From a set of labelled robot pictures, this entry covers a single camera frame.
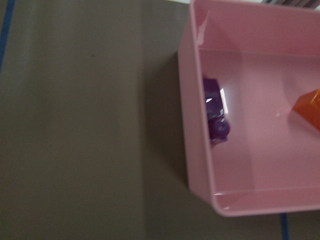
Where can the pink plastic box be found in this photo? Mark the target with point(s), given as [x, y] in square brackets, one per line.
[261, 55]

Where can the orange toy block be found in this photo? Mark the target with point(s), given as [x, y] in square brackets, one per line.
[305, 110]

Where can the purple toy block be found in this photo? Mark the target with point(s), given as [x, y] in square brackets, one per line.
[218, 126]

